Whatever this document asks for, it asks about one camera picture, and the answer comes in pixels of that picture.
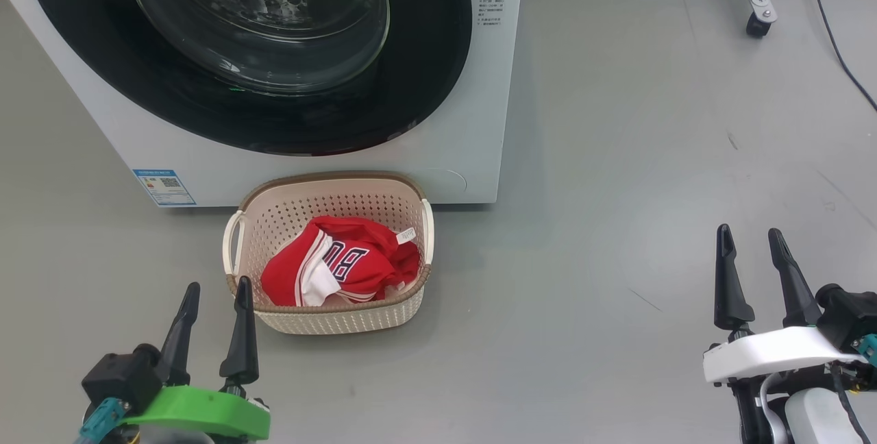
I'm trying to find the blue energy label sticker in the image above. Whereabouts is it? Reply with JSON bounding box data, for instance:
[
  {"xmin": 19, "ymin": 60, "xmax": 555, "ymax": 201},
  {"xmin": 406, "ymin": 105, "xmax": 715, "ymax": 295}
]
[{"xmin": 132, "ymin": 169, "xmax": 197, "ymax": 207}]

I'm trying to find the white front-load washing machine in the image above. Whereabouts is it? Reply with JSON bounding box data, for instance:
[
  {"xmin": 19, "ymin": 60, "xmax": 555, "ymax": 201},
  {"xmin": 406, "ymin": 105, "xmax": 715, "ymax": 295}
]
[{"xmin": 0, "ymin": 0, "xmax": 527, "ymax": 208}]

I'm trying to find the black round washer door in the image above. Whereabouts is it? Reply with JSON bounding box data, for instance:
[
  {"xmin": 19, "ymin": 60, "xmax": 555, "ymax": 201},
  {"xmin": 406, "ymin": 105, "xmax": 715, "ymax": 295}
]
[{"xmin": 21, "ymin": 0, "xmax": 473, "ymax": 157}]

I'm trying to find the cream perforated laundry basket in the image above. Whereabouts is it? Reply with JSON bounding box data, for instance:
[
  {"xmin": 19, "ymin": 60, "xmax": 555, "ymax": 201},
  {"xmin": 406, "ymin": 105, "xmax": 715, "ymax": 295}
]
[{"xmin": 221, "ymin": 171, "xmax": 435, "ymax": 335}]

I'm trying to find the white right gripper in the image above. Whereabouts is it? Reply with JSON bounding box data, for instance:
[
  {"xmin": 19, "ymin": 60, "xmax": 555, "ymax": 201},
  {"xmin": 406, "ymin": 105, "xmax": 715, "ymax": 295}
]
[{"xmin": 703, "ymin": 224, "xmax": 867, "ymax": 384}]

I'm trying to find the red jersey with navy letters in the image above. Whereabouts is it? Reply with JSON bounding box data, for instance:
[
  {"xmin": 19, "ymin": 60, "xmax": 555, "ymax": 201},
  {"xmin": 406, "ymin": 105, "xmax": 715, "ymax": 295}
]
[{"xmin": 260, "ymin": 216, "xmax": 421, "ymax": 308}]

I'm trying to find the black floor cable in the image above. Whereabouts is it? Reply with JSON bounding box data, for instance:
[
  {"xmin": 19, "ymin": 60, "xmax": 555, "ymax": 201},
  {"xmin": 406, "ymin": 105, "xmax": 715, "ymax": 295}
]
[{"xmin": 785, "ymin": 0, "xmax": 877, "ymax": 112}]

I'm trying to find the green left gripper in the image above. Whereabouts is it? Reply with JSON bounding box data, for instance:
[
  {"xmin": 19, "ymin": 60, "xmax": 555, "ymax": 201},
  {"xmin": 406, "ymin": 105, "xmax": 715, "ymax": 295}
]
[{"xmin": 116, "ymin": 276, "xmax": 271, "ymax": 441}]

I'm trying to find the teal connector left camera cable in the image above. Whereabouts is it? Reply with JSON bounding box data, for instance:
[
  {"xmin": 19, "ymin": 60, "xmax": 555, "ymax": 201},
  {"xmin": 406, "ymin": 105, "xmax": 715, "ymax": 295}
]
[{"xmin": 74, "ymin": 397, "xmax": 131, "ymax": 444}]

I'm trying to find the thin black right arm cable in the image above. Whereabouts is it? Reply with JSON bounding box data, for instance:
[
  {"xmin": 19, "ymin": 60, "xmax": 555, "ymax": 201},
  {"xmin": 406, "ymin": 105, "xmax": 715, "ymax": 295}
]
[{"xmin": 830, "ymin": 365, "xmax": 872, "ymax": 444}]

